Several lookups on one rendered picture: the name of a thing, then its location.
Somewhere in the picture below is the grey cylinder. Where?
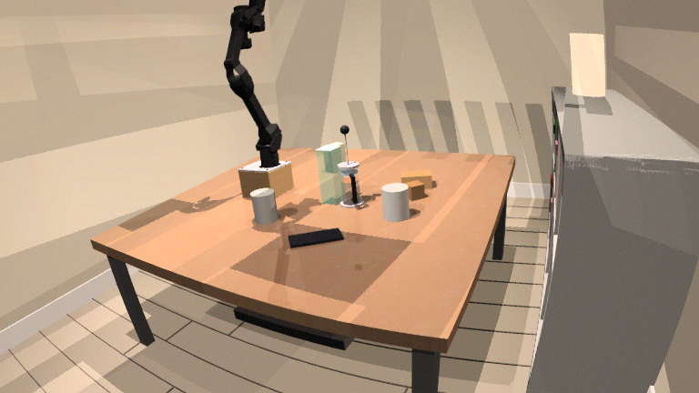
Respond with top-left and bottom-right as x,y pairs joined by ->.
250,189 -> 279,225
381,183 -> 410,222

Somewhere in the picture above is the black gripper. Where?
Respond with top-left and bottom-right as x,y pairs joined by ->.
233,5 -> 252,49

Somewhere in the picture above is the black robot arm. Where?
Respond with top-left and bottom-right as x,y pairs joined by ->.
224,0 -> 282,167

